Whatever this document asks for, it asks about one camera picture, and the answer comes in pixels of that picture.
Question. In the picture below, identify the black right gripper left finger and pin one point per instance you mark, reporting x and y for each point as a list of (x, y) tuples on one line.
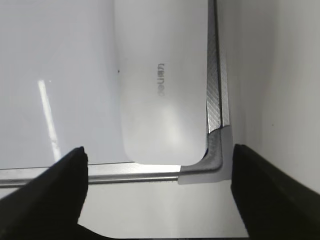
[(49, 206)]

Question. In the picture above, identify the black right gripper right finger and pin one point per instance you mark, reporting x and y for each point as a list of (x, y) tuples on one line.
[(272, 205)]

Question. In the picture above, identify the white rectangular board eraser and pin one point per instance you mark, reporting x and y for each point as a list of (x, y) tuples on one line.
[(162, 68)]

